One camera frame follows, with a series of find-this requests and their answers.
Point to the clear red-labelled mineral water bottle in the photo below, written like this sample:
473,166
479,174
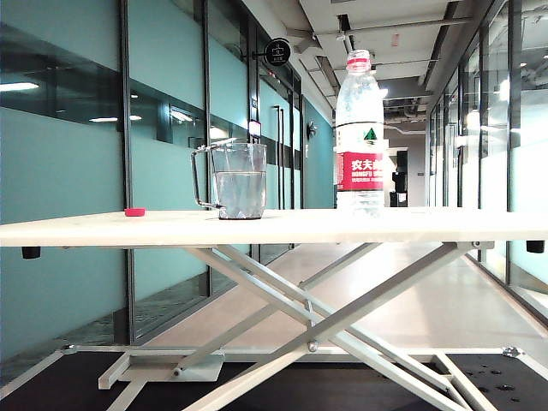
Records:
359,171

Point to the red bottle cap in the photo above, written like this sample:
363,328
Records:
134,212

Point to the round black hanging sign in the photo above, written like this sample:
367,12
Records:
277,52

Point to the black wall lamp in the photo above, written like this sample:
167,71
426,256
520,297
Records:
312,129

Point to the black rubber table foot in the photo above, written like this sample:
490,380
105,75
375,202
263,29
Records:
535,246
31,252

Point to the white scissor lift table stand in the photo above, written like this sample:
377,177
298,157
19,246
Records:
274,229

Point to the small wall door display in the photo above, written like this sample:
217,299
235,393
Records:
255,128

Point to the black machine in hallway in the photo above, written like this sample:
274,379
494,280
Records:
400,180

